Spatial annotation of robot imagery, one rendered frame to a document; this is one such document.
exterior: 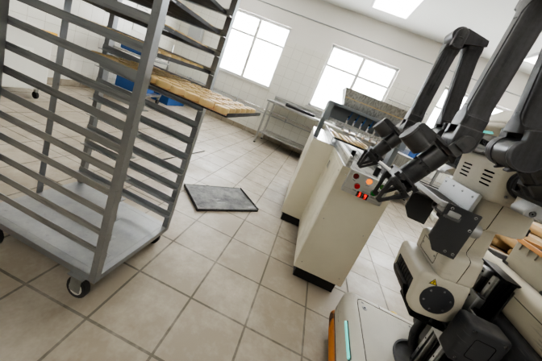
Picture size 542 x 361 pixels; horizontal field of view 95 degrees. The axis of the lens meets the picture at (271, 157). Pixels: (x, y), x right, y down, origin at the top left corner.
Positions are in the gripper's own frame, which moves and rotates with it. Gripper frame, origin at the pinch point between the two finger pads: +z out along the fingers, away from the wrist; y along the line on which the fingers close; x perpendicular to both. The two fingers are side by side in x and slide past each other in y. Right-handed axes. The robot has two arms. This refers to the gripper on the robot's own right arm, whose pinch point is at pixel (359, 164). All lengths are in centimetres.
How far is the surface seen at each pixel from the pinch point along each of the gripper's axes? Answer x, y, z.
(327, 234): 31, -33, 44
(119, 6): -96, 43, 24
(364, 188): 19.3, -30.3, 7.5
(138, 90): -72, 46, 36
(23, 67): -265, -88, 195
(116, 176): -58, 45, 65
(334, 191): 11.3, -32.6, 22.4
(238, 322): 23, 17, 92
